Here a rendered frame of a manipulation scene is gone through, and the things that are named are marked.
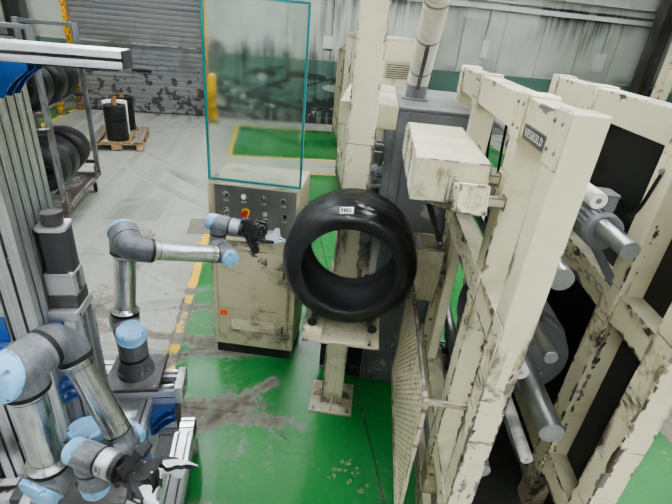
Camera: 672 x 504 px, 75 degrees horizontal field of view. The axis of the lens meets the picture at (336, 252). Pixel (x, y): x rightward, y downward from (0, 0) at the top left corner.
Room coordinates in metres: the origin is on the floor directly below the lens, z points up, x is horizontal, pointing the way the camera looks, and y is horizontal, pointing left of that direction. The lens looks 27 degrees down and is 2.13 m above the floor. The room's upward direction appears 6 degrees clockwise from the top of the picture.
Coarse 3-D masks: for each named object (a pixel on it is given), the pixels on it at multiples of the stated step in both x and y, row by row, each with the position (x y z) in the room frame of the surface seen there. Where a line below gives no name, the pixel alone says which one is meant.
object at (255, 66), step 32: (224, 0) 2.45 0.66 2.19; (256, 0) 2.44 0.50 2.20; (288, 0) 2.43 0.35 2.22; (224, 32) 2.45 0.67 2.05; (256, 32) 2.44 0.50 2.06; (288, 32) 2.43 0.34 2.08; (224, 64) 2.45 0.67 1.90; (256, 64) 2.44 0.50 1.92; (288, 64) 2.43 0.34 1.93; (224, 96) 2.45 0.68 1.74; (256, 96) 2.44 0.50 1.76; (288, 96) 2.43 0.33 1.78; (224, 128) 2.45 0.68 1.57; (256, 128) 2.44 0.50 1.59; (288, 128) 2.43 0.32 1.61; (224, 160) 2.45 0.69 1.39; (256, 160) 2.44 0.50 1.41; (288, 160) 2.43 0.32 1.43
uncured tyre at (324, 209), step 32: (352, 192) 1.83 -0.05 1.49; (320, 224) 1.66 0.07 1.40; (352, 224) 1.65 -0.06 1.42; (384, 224) 1.66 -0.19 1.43; (288, 256) 1.67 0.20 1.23; (416, 256) 1.70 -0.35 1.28; (320, 288) 1.89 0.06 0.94; (352, 288) 1.92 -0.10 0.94; (384, 288) 1.88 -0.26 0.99; (352, 320) 1.65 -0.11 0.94
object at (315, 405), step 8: (320, 384) 2.19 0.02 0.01; (344, 384) 2.21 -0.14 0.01; (312, 392) 2.11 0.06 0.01; (352, 392) 2.14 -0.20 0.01; (312, 400) 2.04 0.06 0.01; (320, 400) 2.04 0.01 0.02; (344, 400) 2.07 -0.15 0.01; (312, 408) 1.98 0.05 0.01; (320, 408) 1.98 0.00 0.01; (328, 408) 1.99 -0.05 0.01; (336, 408) 2.00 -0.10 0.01; (344, 408) 2.00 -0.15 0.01
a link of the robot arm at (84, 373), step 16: (64, 336) 0.90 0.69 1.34; (80, 336) 0.94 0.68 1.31; (64, 352) 0.88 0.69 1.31; (80, 352) 0.91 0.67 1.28; (64, 368) 0.89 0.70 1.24; (80, 368) 0.90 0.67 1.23; (96, 368) 0.93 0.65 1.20; (80, 384) 0.89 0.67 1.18; (96, 384) 0.91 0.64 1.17; (96, 400) 0.89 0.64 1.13; (112, 400) 0.92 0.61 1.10; (96, 416) 0.88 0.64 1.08; (112, 416) 0.89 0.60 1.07; (112, 432) 0.87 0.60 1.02; (128, 432) 0.90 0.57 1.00; (144, 432) 0.94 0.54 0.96; (128, 448) 0.87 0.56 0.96
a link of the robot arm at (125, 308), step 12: (108, 228) 1.57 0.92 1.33; (120, 228) 1.53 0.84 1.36; (132, 228) 1.54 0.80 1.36; (120, 264) 1.52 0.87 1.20; (132, 264) 1.55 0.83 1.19; (120, 276) 1.52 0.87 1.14; (132, 276) 1.54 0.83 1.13; (120, 288) 1.52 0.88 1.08; (132, 288) 1.54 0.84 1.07; (120, 300) 1.51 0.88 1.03; (132, 300) 1.54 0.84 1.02; (120, 312) 1.50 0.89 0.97; (132, 312) 1.52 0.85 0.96
